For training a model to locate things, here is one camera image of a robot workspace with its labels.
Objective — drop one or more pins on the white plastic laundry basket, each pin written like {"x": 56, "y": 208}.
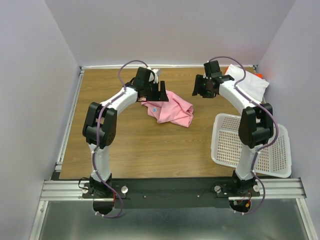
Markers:
{"x": 226, "y": 148}

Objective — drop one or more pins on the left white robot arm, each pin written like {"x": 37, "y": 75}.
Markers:
{"x": 100, "y": 124}

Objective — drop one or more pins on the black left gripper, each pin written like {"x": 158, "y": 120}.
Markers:
{"x": 159, "y": 96}

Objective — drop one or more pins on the white folded t shirt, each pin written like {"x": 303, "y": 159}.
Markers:
{"x": 253, "y": 85}

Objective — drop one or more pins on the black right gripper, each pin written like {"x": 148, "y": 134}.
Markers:
{"x": 199, "y": 79}

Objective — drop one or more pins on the pink t shirt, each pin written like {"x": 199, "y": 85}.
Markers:
{"x": 176, "y": 110}

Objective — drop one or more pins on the aluminium frame rail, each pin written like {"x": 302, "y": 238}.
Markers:
{"x": 279, "y": 213}

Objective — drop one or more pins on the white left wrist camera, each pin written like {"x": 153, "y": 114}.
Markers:
{"x": 154, "y": 78}

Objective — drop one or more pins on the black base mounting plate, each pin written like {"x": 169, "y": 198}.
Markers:
{"x": 120, "y": 194}

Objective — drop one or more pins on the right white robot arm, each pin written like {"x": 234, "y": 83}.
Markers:
{"x": 256, "y": 123}

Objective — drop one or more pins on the orange folded t shirt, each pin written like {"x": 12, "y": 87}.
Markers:
{"x": 259, "y": 75}

